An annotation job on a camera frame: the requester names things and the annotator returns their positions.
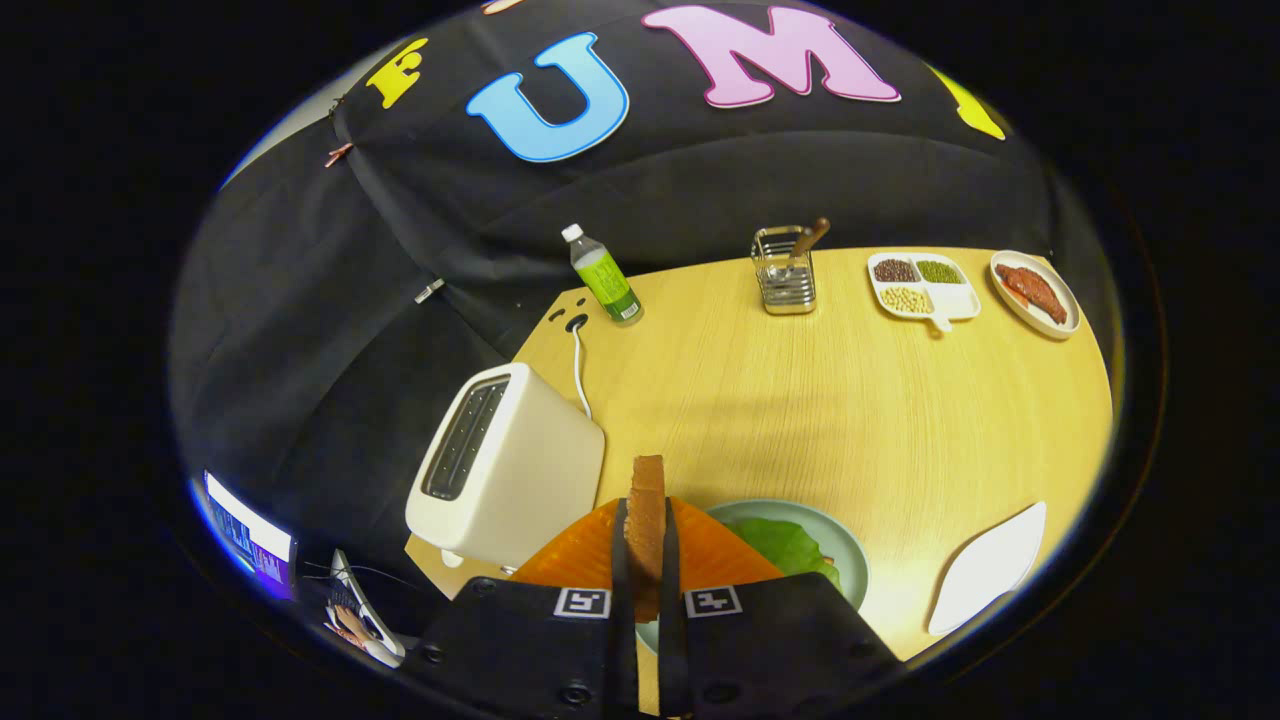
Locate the green lettuce leaf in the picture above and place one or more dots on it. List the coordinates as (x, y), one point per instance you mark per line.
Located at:
(780, 545)

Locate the white round plate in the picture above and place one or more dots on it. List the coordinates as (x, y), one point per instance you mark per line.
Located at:
(1055, 280)

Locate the green label plastic bottle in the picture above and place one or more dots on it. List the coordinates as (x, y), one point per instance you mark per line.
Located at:
(605, 278)

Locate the white toaster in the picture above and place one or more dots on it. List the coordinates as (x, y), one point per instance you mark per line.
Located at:
(530, 470)

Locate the computer monitor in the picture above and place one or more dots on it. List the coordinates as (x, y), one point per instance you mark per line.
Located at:
(250, 540)

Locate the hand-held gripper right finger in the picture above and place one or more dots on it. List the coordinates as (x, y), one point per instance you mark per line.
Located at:
(670, 560)

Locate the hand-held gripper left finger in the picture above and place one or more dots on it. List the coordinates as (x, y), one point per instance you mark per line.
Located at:
(620, 560)

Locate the brown meat slice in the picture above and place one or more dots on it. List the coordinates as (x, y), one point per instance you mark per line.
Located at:
(1040, 295)

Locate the heap of brown beans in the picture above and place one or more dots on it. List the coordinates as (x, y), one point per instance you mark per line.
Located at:
(895, 270)

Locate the silver cloth clip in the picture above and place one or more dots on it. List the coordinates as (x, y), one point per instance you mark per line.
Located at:
(430, 291)

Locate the white leaf-shaped plate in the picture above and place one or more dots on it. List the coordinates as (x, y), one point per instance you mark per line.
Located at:
(985, 570)

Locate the toasted bread slice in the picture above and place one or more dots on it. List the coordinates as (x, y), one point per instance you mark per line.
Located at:
(646, 520)

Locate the heap of yellow beans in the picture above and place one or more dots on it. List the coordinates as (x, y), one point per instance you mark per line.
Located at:
(906, 300)

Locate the black backdrop cloth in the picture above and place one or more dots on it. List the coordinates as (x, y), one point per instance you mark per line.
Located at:
(700, 170)

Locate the heap of green beans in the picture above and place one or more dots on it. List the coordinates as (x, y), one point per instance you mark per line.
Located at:
(940, 272)

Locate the white divided dish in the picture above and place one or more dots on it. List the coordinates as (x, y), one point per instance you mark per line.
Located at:
(955, 300)

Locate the orange food strip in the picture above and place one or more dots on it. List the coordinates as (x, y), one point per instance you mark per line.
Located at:
(1010, 283)

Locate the pale green round plate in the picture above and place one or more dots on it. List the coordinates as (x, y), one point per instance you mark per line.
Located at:
(780, 508)

